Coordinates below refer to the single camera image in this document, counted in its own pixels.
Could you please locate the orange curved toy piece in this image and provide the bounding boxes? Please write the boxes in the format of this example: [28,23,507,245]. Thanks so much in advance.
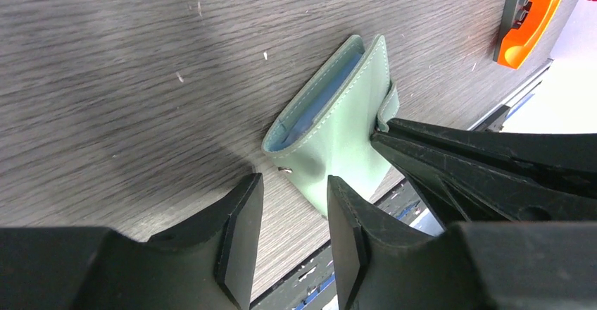
[497,0,562,69]

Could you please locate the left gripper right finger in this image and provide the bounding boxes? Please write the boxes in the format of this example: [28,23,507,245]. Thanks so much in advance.
[327,176,596,309]

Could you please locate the green leather card holder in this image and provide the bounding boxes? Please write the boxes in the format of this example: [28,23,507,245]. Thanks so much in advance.
[262,35,400,217]

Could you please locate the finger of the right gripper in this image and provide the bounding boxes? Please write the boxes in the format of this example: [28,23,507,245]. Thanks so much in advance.
[371,118,596,226]

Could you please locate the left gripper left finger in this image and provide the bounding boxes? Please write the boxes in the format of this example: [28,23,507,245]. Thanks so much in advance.
[1,173,263,309]

